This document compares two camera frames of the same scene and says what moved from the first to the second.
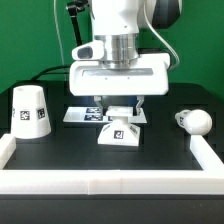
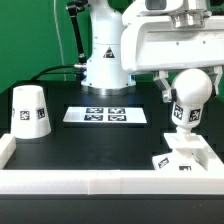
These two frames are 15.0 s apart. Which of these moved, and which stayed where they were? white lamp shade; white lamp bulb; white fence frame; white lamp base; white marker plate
Moved: white lamp base; white lamp bulb
Stayed: white marker plate; white fence frame; white lamp shade
